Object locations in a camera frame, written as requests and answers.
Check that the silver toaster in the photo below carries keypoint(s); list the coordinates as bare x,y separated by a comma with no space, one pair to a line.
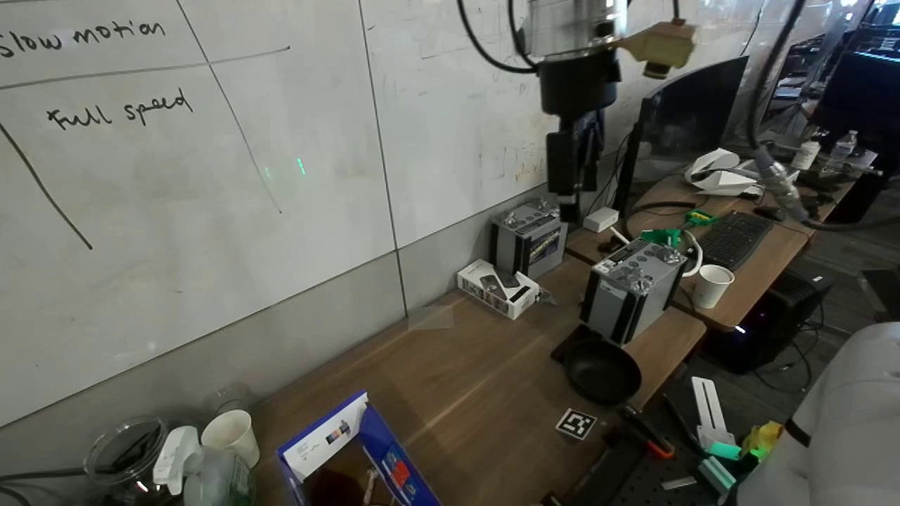
526,241
631,288

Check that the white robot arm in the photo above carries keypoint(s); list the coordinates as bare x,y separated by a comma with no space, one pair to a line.
842,445

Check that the black computer monitor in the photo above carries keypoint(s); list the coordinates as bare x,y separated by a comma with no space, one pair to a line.
685,116

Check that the orange handled clamp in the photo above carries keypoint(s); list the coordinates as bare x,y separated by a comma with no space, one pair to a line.
651,437

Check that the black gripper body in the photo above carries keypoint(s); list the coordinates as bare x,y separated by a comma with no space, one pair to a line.
578,92

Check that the fiducial marker tag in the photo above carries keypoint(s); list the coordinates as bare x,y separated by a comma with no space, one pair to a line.
574,422

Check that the blue snack box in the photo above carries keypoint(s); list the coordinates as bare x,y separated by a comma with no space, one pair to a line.
349,458

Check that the white spray bottle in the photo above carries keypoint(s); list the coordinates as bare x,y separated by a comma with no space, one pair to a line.
169,469

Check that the black keyboard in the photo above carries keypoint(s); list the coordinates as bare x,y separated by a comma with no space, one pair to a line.
734,238

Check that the clear glass jar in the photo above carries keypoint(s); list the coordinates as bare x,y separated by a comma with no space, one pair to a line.
122,459

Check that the black frying pan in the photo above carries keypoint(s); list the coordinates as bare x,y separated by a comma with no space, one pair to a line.
598,370

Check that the white slotted plastic bracket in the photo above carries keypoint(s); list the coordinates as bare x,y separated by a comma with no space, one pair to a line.
709,411

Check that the white product box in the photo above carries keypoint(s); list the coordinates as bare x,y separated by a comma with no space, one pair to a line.
484,285

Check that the gold wrist camera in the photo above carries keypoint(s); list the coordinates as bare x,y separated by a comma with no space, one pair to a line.
661,46

